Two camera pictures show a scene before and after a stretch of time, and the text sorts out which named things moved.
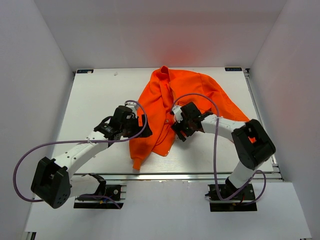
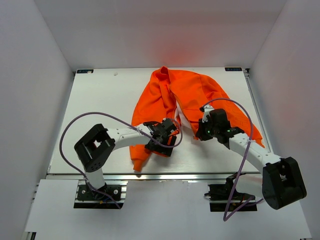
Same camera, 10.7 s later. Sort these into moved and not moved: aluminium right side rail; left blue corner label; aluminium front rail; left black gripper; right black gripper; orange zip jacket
Moved: left black gripper; right black gripper
Not moved: orange zip jacket; aluminium right side rail; aluminium front rail; left blue corner label
